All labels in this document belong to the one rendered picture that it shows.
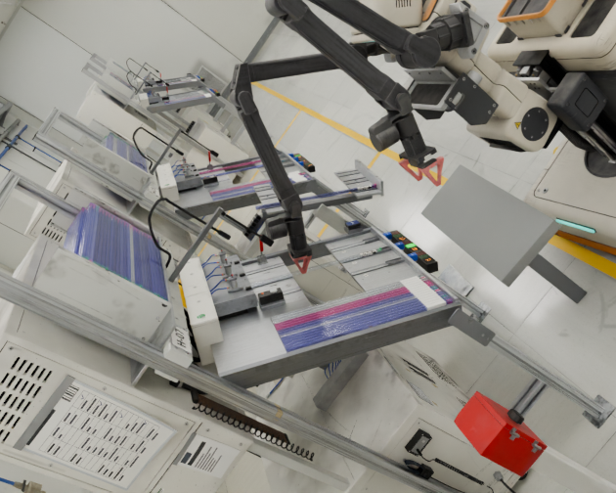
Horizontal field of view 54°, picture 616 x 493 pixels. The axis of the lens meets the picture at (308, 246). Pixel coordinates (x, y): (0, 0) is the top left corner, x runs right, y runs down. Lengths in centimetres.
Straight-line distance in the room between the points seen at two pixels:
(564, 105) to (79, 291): 146
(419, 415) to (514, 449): 48
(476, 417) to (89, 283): 99
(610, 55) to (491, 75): 33
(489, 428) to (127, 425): 90
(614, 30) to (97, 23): 815
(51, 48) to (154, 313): 805
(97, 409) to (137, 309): 26
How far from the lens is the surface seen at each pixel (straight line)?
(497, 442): 147
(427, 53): 162
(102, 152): 298
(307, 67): 197
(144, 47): 947
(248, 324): 186
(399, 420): 193
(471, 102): 186
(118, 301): 163
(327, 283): 326
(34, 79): 958
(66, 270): 160
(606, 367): 235
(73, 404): 165
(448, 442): 205
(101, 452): 173
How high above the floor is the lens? 187
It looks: 25 degrees down
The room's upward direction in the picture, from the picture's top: 57 degrees counter-clockwise
